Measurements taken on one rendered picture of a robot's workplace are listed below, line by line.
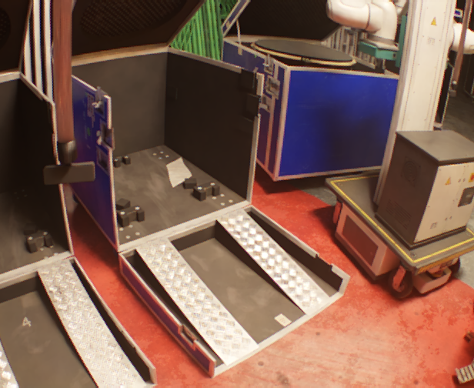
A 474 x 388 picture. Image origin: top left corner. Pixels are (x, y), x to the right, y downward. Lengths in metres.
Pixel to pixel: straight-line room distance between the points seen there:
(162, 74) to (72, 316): 1.85
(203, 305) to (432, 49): 1.81
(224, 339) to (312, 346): 0.41
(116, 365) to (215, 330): 0.48
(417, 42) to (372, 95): 0.94
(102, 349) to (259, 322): 0.75
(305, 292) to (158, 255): 0.76
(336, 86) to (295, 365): 1.79
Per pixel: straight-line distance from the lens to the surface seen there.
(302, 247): 2.25
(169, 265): 2.01
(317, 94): 2.67
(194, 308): 1.88
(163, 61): 2.94
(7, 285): 2.05
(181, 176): 2.69
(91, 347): 1.76
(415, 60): 2.19
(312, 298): 2.08
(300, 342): 1.91
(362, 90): 2.89
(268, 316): 1.97
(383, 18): 2.14
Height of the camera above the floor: 1.44
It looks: 30 degrees down
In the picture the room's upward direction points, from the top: 4 degrees clockwise
